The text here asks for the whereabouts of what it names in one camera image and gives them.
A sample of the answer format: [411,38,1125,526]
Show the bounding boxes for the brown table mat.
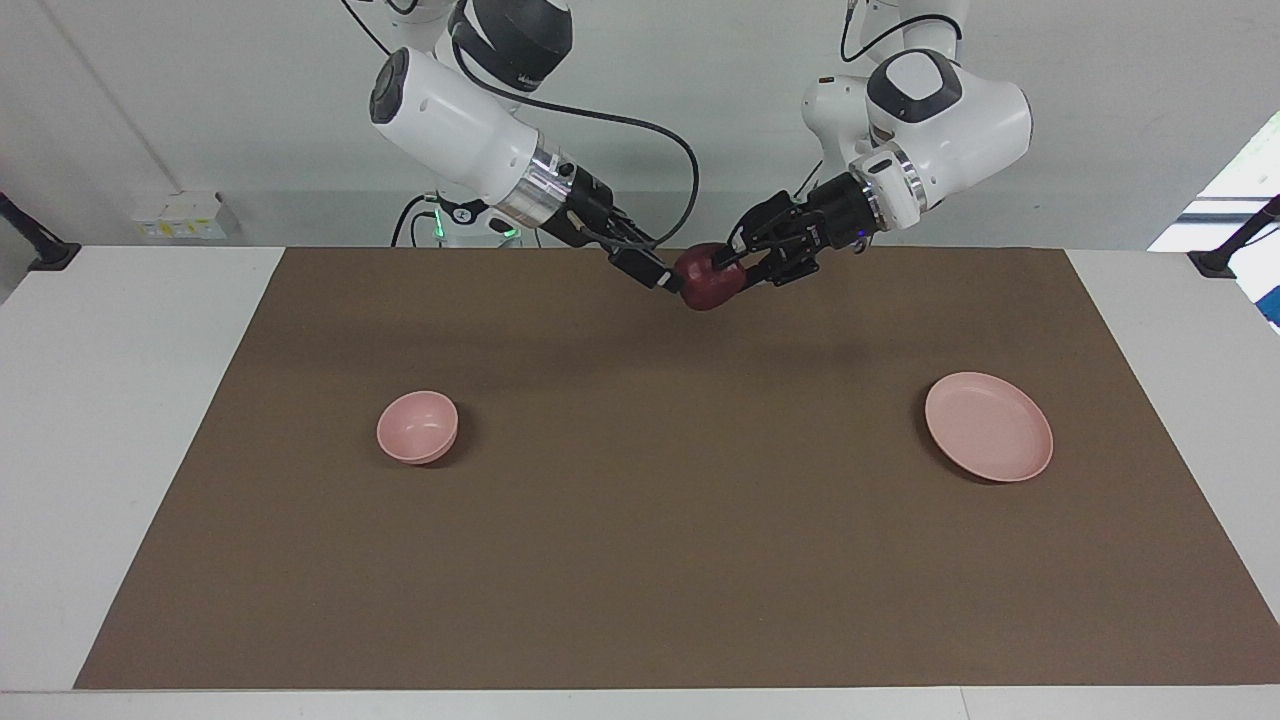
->
[73,247,1280,691]

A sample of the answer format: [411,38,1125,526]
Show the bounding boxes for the black clamp mount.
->
[0,191,82,273]
[1187,194,1280,280]

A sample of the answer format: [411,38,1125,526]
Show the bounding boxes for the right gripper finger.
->
[608,244,687,294]
[606,208,663,253]

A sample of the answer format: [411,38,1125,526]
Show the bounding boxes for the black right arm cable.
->
[448,35,701,253]

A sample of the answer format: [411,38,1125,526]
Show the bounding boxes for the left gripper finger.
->
[726,192,812,267]
[744,244,822,290]

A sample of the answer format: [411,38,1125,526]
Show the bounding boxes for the pink bowl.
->
[376,390,460,466]

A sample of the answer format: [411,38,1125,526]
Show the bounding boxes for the white wall outlet box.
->
[131,191,240,242]

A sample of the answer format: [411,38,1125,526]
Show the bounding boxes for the dark red apple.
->
[674,241,749,313]

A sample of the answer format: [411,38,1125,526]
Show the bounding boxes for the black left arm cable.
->
[838,0,967,65]

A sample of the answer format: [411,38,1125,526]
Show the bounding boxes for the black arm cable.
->
[838,0,967,65]
[448,35,701,253]

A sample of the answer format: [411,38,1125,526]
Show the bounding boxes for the pink plate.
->
[924,372,1055,484]

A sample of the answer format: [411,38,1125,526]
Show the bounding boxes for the black right base cable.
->
[391,193,442,249]

